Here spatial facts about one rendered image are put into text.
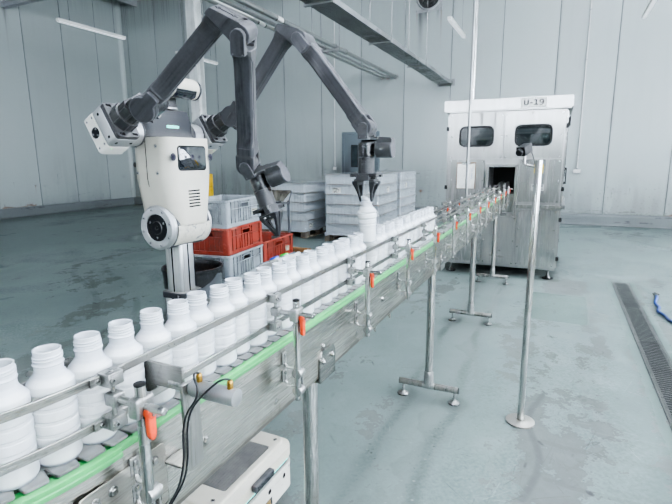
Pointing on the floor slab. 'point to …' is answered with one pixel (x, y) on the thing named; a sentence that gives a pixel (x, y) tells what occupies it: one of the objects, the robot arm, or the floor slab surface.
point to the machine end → (512, 172)
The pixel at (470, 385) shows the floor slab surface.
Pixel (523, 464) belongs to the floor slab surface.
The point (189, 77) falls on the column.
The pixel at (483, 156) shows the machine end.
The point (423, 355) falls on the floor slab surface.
